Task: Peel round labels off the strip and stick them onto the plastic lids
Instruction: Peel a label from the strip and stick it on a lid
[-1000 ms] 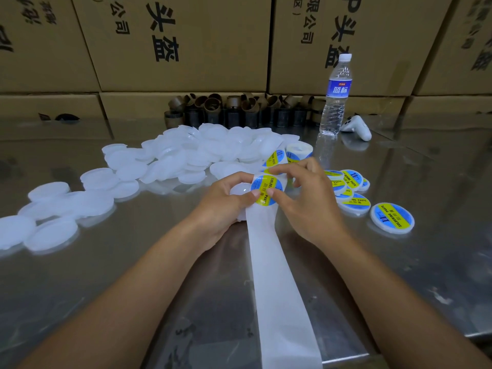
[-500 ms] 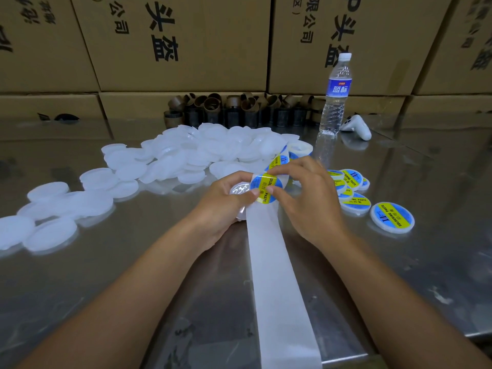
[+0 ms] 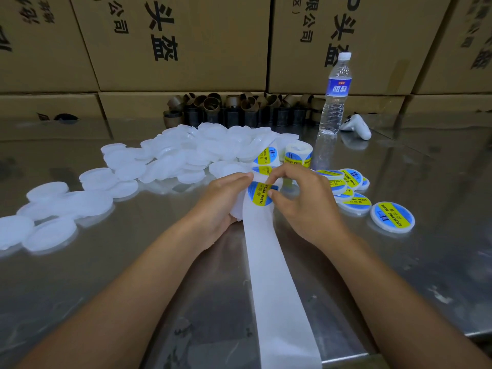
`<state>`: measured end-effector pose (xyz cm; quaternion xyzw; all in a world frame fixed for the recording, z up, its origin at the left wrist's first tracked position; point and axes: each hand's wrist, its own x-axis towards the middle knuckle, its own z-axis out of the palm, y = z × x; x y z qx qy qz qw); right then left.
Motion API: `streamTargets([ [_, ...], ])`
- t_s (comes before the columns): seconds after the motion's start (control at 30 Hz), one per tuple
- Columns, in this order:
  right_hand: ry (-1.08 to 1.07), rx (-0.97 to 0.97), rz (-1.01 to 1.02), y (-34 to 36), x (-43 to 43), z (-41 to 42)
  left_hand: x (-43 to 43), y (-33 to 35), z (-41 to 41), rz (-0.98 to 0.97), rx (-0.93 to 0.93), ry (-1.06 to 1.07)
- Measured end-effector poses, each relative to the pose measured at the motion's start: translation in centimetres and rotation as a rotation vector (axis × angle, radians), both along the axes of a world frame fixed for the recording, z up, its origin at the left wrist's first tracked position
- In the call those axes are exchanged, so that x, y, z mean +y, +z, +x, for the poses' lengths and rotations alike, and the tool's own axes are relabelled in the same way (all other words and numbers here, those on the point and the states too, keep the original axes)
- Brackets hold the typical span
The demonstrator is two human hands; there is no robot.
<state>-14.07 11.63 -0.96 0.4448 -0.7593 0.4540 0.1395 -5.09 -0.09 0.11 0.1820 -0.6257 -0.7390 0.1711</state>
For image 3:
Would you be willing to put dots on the white handheld controller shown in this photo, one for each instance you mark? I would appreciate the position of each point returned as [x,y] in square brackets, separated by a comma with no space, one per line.
[357,126]

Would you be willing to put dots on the row of dark cardboard tubes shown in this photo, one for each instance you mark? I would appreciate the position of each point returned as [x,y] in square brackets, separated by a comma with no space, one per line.
[223,111]

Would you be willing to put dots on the stack of brown cardboard boxes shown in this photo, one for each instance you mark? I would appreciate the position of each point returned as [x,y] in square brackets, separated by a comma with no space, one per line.
[184,42]

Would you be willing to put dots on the person's right forearm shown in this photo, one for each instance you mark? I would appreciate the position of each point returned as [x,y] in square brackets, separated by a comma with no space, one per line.
[407,315]

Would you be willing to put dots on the person's left hand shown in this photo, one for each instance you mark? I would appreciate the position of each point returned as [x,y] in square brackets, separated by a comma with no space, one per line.
[211,215]

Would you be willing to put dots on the person's right hand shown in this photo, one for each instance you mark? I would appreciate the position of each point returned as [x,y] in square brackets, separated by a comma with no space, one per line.
[311,207]

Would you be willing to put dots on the person's left forearm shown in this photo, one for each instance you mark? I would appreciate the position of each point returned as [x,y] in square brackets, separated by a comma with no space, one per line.
[111,315]

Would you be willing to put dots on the pile of white plastic lids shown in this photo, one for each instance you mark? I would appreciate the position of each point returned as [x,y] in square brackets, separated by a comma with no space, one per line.
[181,146]

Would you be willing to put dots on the clear plastic water bottle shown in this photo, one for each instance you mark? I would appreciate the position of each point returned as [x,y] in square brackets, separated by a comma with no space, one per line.
[335,96]

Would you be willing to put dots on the sticker roll with backing strip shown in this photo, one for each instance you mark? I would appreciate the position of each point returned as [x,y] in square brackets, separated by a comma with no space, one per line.
[277,303]

